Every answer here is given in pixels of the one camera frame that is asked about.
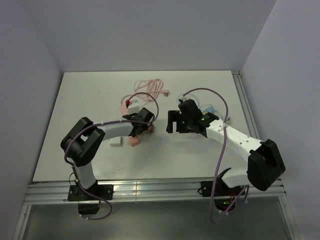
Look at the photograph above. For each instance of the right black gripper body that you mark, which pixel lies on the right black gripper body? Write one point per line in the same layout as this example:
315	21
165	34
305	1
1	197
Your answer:
185	123

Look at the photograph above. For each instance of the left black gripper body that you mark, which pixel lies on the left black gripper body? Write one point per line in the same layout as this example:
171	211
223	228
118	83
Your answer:
133	116

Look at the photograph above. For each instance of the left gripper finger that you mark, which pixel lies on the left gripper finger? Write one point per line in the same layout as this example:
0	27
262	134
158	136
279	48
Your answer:
147	124
137	130

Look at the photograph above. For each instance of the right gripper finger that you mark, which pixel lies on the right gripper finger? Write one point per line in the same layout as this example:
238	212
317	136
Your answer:
173	116
170	126

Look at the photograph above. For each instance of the light blue charger plug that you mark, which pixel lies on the light blue charger plug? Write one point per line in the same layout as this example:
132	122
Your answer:
209	109

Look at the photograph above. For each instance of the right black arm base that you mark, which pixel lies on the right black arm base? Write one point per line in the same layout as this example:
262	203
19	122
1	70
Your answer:
223	194

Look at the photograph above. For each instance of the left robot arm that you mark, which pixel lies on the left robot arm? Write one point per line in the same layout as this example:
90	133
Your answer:
82	142

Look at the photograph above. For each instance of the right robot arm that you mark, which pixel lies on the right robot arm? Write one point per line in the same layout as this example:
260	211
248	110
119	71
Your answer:
264	162

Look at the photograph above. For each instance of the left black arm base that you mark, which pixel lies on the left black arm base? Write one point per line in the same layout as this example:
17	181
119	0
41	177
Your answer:
87	204

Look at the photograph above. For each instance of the brown pink charger plug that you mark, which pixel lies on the brown pink charger plug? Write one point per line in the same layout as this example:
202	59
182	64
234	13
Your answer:
151	129

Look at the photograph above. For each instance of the salmon pink charger plug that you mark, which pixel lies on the salmon pink charger plug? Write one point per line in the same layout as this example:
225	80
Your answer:
133	141

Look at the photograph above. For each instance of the white charger plug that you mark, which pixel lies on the white charger plug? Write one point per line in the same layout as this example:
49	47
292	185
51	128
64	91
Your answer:
115	141

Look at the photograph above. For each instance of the pink power strip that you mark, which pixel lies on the pink power strip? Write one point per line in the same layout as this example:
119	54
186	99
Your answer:
123	109

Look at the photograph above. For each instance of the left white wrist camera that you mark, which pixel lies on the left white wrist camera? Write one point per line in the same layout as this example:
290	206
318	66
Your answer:
133	107

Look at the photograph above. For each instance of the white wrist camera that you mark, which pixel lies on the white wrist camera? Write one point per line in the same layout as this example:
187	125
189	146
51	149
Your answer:
133	107
182	99

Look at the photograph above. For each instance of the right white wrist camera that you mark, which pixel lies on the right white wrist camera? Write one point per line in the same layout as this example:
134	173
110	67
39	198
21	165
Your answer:
182	99

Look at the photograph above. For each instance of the aluminium front rail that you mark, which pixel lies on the aluminium front rail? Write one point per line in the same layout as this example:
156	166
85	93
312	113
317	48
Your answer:
145	190

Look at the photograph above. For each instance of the aluminium side rail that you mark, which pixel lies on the aluminium side rail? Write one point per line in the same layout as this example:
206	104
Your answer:
249	118

